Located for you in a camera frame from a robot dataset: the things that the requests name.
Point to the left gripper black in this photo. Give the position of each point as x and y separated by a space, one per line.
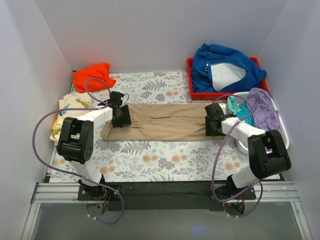
123 116

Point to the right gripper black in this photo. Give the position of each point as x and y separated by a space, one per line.
211 125

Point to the beige t shirt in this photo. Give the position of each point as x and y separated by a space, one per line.
162 122

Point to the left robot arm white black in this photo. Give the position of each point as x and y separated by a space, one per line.
76 140

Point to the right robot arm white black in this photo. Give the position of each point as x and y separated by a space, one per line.
267 152

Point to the teal t shirt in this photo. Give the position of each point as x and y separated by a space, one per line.
241 111

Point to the red plastic tray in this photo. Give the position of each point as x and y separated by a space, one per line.
205 96

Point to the white perforated laundry basket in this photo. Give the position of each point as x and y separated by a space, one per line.
283 135

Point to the floral table cloth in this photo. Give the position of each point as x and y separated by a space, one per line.
146 161

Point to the dinosaur print folded t shirt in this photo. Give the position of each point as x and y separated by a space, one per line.
73 105

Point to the orange folded t shirt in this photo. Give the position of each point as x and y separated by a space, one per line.
98 71

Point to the blue white hoodie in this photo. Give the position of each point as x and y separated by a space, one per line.
219 69

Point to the purple t shirt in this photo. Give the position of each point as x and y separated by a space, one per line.
265 115

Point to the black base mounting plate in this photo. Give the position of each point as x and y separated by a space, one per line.
161 195

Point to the aluminium frame rail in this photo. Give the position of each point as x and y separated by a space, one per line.
44 207

